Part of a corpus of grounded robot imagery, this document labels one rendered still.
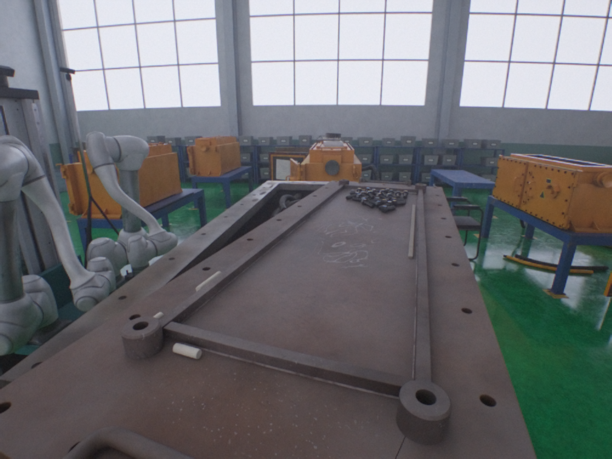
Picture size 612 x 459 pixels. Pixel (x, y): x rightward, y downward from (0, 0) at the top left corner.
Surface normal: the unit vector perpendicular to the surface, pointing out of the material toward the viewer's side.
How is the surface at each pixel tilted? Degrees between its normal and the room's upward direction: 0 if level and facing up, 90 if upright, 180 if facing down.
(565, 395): 0
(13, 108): 90
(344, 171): 90
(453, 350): 0
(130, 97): 90
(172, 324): 0
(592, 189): 90
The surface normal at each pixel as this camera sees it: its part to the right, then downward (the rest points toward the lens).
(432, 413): 0.00, -0.95
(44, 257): 1.00, 0.03
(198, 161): -0.10, 0.31
